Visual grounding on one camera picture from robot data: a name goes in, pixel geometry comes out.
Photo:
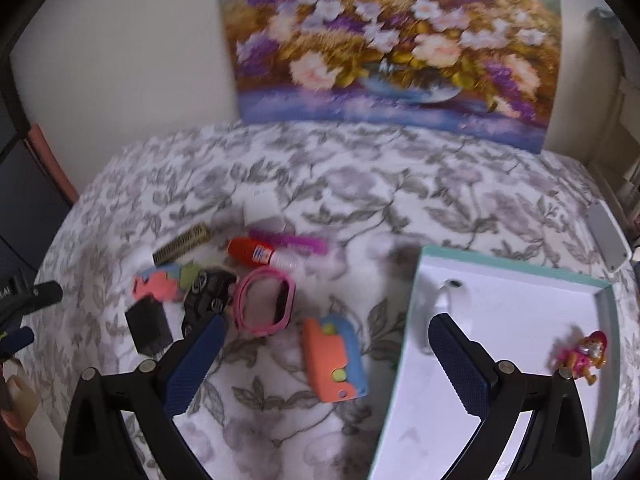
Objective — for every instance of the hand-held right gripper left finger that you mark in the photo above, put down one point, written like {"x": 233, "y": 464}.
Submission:
{"x": 192, "y": 365}

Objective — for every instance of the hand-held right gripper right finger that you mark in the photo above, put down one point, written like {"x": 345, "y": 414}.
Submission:
{"x": 460, "y": 360}

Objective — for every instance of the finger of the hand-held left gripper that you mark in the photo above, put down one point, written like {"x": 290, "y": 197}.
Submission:
{"x": 17, "y": 342}
{"x": 45, "y": 295}

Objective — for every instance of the black toy car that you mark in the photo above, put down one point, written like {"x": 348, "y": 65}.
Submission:
{"x": 205, "y": 295}

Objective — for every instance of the pink watch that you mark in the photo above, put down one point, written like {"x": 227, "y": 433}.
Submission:
{"x": 242, "y": 305}

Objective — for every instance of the white box with teal edge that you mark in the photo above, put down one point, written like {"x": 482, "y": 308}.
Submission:
{"x": 525, "y": 310}

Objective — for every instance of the gold comb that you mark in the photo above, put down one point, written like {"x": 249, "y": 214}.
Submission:
{"x": 180, "y": 244}

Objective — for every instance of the orange and blue toy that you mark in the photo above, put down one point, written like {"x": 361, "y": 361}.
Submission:
{"x": 330, "y": 365}

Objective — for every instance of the white round device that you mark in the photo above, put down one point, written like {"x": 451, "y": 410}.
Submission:
{"x": 457, "y": 302}

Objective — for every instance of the dark cabinet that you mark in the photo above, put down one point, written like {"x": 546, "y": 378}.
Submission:
{"x": 25, "y": 200}

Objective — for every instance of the pink toy figurine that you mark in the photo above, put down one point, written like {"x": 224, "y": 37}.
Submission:
{"x": 582, "y": 355}

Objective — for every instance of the orange glue bottle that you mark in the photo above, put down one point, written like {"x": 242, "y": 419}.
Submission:
{"x": 250, "y": 251}

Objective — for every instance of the magenta pen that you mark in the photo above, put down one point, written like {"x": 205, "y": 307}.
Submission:
{"x": 295, "y": 242}

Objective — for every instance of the white small case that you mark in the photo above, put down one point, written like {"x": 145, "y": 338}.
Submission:
{"x": 261, "y": 210}

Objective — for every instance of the grey floral blanket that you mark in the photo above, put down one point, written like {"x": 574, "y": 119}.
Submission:
{"x": 350, "y": 200}

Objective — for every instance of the floral painting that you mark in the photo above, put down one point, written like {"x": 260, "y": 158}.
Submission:
{"x": 390, "y": 50}

